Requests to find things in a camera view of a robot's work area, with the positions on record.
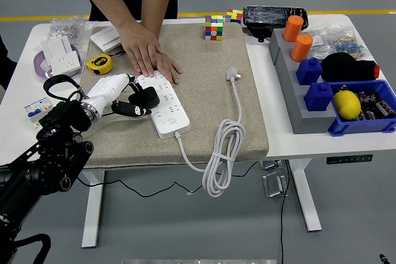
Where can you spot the white table leg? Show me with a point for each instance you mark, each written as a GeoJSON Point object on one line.
{"type": "Point", "coordinates": [304, 196]}
{"type": "Point", "coordinates": [91, 214]}

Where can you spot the black table control panel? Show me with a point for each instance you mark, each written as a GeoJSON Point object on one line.
{"type": "Point", "coordinates": [349, 159]}

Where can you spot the white power strip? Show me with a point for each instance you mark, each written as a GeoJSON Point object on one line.
{"type": "Point", "coordinates": [176, 125]}

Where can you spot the black power adapter plug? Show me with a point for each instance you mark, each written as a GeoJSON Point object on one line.
{"type": "Point", "coordinates": [148, 97]}

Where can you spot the blue block with knob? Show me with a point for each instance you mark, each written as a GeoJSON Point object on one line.
{"type": "Point", "coordinates": [308, 72]}
{"type": "Point", "coordinates": [318, 97]}

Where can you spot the silver metal bracket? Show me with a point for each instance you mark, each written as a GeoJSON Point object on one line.
{"type": "Point", "coordinates": [270, 165]}
{"type": "Point", "coordinates": [273, 185]}

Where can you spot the person's right hand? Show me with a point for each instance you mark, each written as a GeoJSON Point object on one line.
{"type": "Point", "coordinates": [140, 47]}

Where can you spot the white blue circuit breaker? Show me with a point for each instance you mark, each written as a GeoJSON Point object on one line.
{"type": "Point", "coordinates": [34, 109]}

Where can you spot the clear bag of metal parts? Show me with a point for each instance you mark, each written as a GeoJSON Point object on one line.
{"type": "Point", "coordinates": [66, 29]}

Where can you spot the dark electronic components pile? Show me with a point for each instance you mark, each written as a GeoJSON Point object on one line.
{"type": "Point", "coordinates": [371, 100]}

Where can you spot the grey-brown mat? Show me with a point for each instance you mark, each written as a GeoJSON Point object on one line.
{"type": "Point", "coordinates": [201, 106]}

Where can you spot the clear bag of blue components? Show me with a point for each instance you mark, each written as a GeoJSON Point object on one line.
{"type": "Point", "coordinates": [349, 47]}

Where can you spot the yellow tape measure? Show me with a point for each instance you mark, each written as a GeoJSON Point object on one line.
{"type": "Point", "coordinates": [99, 63]}

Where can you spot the black plastic-wrapped box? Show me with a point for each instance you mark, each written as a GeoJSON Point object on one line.
{"type": "Point", "coordinates": [266, 16]}

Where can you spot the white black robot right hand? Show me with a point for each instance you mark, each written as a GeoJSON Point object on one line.
{"type": "Point", "coordinates": [384, 259]}

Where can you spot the blue plastic bin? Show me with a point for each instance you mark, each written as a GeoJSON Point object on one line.
{"type": "Point", "coordinates": [359, 127]}

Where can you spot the white wall switch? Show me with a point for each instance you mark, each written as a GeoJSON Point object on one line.
{"type": "Point", "coordinates": [103, 36]}

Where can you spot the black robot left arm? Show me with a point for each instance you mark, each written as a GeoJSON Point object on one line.
{"type": "Point", "coordinates": [52, 159]}

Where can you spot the white switch panel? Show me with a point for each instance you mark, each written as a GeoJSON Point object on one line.
{"type": "Point", "coordinates": [54, 46]}

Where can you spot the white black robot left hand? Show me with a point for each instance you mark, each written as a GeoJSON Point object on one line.
{"type": "Point", "coordinates": [108, 87]}

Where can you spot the white wall socket panel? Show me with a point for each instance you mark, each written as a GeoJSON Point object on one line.
{"type": "Point", "coordinates": [63, 63]}

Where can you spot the black pouch with red end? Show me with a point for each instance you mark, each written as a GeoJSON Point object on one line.
{"type": "Point", "coordinates": [343, 67]}

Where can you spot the orange cylinder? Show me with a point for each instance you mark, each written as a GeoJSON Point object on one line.
{"type": "Point", "coordinates": [292, 29]}
{"type": "Point", "coordinates": [301, 47]}

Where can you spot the multicoloured puzzle cube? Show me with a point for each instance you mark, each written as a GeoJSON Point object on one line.
{"type": "Point", "coordinates": [214, 27]}
{"type": "Point", "coordinates": [234, 16]}

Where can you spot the grey stepped block base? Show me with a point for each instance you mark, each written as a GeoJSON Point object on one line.
{"type": "Point", "coordinates": [297, 112]}

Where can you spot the clear bag of small parts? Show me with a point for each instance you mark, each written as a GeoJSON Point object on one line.
{"type": "Point", "coordinates": [328, 36]}

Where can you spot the person's left hand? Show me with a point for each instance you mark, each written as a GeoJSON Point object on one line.
{"type": "Point", "coordinates": [168, 66]}

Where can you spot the yellow lemon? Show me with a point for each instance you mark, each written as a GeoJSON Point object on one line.
{"type": "Point", "coordinates": [346, 105]}

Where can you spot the purple plate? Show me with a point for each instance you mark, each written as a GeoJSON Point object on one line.
{"type": "Point", "coordinates": [38, 64]}

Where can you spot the person's left forearm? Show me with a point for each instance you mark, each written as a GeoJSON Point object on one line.
{"type": "Point", "coordinates": [158, 7]}

